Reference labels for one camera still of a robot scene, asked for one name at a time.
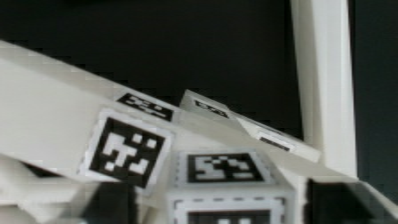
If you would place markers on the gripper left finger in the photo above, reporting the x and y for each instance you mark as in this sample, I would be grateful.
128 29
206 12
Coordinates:
112 207

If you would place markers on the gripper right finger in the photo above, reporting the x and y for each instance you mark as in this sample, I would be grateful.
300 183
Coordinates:
341 204

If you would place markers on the white tagged cube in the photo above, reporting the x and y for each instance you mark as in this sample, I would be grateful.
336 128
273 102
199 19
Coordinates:
227 189

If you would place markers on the white chair back frame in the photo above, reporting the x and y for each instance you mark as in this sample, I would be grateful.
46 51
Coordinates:
89 133

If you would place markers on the white chair seat block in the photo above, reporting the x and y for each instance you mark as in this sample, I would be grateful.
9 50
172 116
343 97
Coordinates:
275 138

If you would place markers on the white chair leg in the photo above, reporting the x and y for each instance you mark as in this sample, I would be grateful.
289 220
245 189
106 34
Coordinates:
202 106

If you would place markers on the white front rail barrier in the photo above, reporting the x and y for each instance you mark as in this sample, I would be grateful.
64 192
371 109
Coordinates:
325 86

